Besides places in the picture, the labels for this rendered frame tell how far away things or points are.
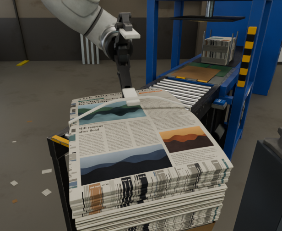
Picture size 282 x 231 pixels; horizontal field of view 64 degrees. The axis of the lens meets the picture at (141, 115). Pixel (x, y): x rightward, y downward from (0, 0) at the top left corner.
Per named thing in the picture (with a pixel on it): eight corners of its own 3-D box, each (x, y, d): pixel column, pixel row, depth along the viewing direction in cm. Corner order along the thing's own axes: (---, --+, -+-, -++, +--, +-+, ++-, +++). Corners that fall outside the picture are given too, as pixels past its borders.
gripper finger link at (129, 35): (132, 31, 49) (132, 28, 49) (140, 38, 43) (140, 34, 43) (119, 32, 49) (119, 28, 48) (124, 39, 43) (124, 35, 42)
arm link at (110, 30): (130, 55, 72) (134, 60, 67) (101, 57, 70) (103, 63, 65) (129, 24, 68) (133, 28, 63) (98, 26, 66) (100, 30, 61)
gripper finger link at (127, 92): (122, 88, 55) (122, 91, 56) (127, 103, 50) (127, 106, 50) (134, 87, 56) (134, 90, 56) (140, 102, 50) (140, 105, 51)
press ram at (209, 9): (211, 17, 207) (214, 0, 201) (203, 17, 210) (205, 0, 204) (214, 16, 212) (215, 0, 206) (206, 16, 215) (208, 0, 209)
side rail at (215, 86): (136, 198, 97) (136, 176, 91) (126, 193, 99) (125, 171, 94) (219, 98, 199) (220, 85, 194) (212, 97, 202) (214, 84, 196)
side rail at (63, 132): (56, 159, 120) (52, 140, 115) (50, 156, 123) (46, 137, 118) (166, 88, 223) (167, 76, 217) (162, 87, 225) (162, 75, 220)
